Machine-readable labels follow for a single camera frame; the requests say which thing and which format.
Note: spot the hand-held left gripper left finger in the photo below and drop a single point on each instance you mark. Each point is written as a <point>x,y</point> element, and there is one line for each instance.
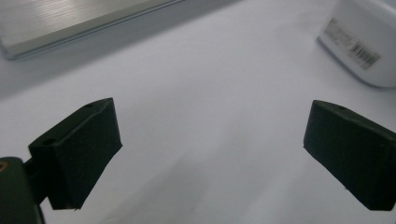
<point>77,155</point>

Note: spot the white container with barcode label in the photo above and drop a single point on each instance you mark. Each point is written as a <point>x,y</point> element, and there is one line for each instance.
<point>362,40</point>

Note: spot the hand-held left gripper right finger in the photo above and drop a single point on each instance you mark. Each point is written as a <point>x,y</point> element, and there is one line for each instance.
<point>351,149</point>

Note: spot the brushed metal rail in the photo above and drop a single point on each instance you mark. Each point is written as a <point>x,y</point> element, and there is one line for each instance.
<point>71,21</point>

